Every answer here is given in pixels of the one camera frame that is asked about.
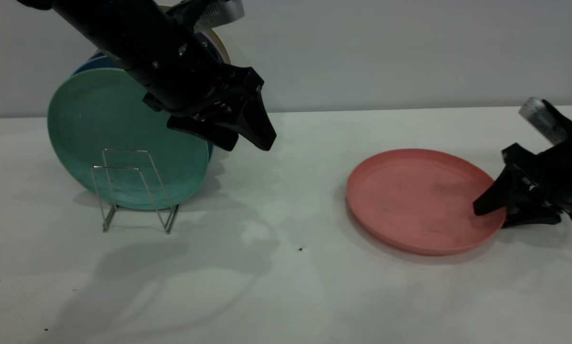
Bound green round plate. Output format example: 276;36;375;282
47;67;211;211

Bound beige round plate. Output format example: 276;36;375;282
161;5;232;65

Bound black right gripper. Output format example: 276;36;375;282
473;131;572;228

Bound blue round plate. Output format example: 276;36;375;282
72;55;215;162

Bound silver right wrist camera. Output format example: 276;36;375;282
518;97;572;144

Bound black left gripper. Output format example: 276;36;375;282
142;62;277;152

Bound pink round plate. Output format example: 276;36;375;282
346;148;507;256

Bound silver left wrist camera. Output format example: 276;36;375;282
169;0;245;33

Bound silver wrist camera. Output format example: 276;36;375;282
518;97;572;144
169;0;245;33

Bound metal wire plate rack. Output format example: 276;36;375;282
91;149;180;235

